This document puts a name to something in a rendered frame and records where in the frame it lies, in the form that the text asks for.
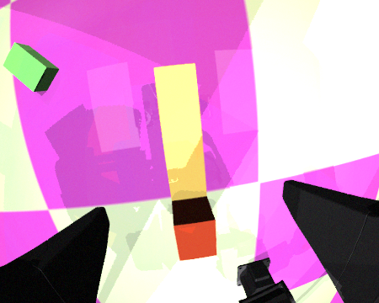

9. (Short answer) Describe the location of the green rectangular block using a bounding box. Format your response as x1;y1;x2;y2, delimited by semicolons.
3;43;59;92

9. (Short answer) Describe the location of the yellow bar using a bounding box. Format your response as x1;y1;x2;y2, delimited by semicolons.
153;64;217;260

